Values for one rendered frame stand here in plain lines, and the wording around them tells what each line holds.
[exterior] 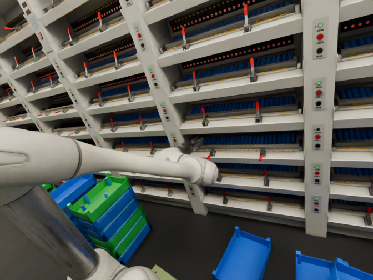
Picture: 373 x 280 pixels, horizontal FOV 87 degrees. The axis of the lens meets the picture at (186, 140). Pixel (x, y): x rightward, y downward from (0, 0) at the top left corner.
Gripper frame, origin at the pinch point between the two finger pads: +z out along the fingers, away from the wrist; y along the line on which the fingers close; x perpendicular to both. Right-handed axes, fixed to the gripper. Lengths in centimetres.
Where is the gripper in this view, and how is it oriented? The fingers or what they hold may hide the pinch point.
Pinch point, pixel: (197, 140)
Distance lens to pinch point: 116.5
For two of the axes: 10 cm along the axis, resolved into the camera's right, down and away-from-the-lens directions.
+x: 1.5, 9.6, 2.3
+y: -8.6, 0.2, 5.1
